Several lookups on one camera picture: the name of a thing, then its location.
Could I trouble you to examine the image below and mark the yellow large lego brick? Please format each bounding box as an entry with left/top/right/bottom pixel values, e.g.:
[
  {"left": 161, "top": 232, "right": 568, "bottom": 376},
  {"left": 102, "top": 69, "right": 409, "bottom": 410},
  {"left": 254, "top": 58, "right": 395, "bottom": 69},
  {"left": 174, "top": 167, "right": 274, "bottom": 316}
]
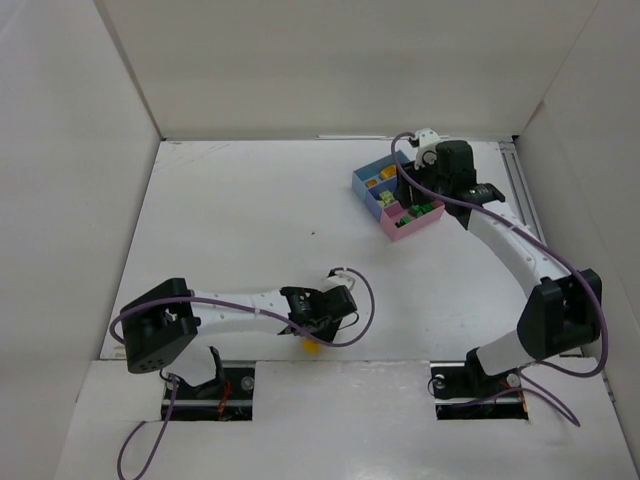
[{"left": 304, "top": 340, "right": 321, "bottom": 355}]

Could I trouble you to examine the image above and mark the dark green lego brick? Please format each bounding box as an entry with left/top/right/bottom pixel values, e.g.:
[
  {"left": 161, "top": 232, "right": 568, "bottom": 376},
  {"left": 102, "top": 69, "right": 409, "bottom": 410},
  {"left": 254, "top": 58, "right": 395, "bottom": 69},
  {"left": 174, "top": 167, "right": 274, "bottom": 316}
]
[{"left": 408, "top": 205, "right": 424, "bottom": 217}]

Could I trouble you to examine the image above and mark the pale green rounded lego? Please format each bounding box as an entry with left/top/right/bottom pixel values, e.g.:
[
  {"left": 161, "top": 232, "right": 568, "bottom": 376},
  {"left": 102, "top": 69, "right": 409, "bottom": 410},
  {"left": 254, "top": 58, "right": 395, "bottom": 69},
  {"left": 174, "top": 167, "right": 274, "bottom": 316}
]
[{"left": 378, "top": 190, "right": 395, "bottom": 208}]

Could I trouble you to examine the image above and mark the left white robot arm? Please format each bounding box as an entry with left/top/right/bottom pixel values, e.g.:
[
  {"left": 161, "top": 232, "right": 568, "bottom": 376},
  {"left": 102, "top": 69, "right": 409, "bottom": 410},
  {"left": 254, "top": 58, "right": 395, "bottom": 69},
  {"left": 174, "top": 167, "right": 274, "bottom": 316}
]
[{"left": 119, "top": 276, "right": 357, "bottom": 388}]

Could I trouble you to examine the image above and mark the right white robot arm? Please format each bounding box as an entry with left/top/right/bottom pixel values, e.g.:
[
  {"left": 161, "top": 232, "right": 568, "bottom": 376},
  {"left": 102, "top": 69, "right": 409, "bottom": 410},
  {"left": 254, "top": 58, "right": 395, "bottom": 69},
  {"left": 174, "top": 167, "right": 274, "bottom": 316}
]
[{"left": 395, "top": 130, "right": 609, "bottom": 392}]

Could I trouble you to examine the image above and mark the dark blue container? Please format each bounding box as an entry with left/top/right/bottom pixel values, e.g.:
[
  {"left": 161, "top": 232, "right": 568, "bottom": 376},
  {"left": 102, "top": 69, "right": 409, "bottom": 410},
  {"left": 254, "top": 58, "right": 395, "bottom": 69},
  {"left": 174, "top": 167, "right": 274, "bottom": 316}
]
[{"left": 365, "top": 177, "right": 397, "bottom": 221}]

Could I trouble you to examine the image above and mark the light blue container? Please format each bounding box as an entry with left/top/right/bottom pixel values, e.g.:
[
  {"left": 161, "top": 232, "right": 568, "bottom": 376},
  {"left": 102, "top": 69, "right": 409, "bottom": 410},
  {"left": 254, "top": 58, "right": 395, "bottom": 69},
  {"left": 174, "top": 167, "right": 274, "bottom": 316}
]
[{"left": 351, "top": 155, "right": 397, "bottom": 201}]

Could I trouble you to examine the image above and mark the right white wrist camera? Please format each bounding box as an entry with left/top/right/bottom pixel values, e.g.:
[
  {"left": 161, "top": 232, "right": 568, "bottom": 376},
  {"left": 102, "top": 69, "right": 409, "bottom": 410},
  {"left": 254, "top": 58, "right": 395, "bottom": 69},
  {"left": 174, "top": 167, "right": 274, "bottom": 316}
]
[{"left": 409, "top": 128, "right": 441, "bottom": 170}]

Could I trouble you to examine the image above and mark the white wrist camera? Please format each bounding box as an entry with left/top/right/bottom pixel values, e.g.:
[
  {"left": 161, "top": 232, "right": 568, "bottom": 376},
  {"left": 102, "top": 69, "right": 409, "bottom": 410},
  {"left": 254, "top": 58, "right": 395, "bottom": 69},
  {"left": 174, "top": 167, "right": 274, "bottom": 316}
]
[
  {"left": 409, "top": 128, "right": 441, "bottom": 170},
  {"left": 325, "top": 269, "right": 357, "bottom": 291}
]

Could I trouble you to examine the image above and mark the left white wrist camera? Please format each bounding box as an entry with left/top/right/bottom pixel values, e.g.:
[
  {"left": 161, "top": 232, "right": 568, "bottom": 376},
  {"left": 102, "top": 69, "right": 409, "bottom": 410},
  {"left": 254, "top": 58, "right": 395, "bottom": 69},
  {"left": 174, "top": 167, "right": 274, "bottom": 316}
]
[{"left": 325, "top": 269, "right": 357, "bottom": 291}]

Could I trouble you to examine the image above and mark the aluminium rail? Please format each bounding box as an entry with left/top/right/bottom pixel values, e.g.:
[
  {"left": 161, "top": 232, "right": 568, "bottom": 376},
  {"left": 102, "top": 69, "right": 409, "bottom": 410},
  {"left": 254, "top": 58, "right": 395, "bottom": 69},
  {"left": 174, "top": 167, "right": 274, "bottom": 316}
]
[{"left": 498, "top": 141, "right": 547, "bottom": 245}]

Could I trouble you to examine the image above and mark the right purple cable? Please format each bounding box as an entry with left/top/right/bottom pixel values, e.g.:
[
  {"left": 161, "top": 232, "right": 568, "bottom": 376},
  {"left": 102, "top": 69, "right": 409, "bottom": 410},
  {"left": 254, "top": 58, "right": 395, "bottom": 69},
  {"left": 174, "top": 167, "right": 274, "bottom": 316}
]
[{"left": 390, "top": 131, "right": 609, "bottom": 427}]

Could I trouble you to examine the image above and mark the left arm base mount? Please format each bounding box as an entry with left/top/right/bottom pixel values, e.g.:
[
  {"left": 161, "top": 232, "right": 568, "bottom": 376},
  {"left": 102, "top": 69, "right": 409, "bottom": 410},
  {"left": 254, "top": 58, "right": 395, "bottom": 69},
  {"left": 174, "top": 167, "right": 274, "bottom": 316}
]
[{"left": 169, "top": 346, "right": 256, "bottom": 422}]

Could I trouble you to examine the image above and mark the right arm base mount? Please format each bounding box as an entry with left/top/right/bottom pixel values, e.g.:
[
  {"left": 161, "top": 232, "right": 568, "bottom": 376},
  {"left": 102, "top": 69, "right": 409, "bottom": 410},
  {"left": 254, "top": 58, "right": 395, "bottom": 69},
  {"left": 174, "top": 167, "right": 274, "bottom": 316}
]
[{"left": 427, "top": 362, "right": 529, "bottom": 421}]

